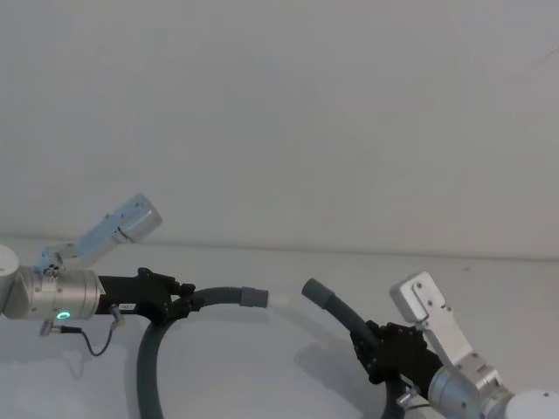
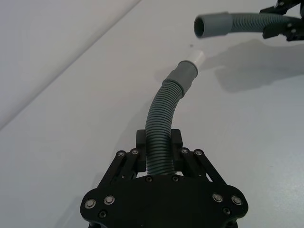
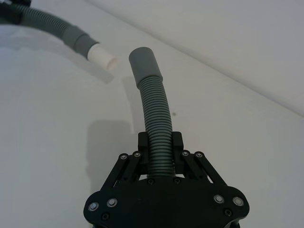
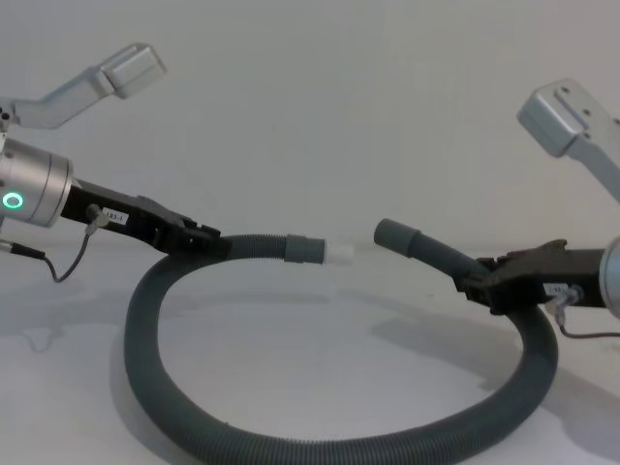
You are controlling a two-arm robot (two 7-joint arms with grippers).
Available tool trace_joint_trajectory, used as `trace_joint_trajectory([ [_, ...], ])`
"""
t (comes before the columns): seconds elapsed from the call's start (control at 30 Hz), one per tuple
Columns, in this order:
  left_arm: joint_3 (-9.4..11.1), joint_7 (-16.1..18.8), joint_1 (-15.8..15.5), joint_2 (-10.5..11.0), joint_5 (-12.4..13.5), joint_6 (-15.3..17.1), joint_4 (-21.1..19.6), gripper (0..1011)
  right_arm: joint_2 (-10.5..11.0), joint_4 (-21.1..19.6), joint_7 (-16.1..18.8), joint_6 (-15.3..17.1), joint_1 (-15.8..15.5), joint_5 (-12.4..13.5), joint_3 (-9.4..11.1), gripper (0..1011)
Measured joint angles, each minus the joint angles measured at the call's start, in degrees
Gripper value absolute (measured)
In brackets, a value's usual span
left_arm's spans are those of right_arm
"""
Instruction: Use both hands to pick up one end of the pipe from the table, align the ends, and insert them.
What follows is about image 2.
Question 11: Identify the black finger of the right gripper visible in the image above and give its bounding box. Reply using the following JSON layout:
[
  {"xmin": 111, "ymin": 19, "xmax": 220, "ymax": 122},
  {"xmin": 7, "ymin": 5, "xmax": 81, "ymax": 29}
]
[
  {"xmin": 262, "ymin": 21, "xmax": 304, "ymax": 42},
  {"xmin": 259, "ymin": 0, "xmax": 304, "ymax": 18}
]

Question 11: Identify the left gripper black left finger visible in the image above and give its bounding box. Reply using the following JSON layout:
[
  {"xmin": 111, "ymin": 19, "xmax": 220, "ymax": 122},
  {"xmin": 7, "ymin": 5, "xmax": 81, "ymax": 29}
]
[{"xmin": 98, "ymin": 129, "xmax": 149, "ymax": 189}]

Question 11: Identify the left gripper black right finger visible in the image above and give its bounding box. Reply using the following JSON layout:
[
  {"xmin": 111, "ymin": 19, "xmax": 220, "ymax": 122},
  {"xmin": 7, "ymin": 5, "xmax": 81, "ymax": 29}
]
[{"xmin": 169, "ymin": 128, "xmax": 229, "ymax": 189}]

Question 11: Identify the grey corrugated hose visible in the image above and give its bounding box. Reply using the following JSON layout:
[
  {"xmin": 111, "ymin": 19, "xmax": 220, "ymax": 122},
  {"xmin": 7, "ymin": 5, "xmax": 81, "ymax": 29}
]
[
  {"xmin": 145, "ymin": 60, "xmax": 199, "ymax": 177},
  {"xmin": 193, "ymin": 11, "xmax": 289, "ymax": 38}
]

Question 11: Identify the white plastic pipe connector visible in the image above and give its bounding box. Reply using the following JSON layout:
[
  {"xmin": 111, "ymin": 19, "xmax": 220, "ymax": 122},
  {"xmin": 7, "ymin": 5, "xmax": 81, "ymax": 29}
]
[{"xmin": 184, "ymin": 50, "xmax": 206, "ymax": 68}]

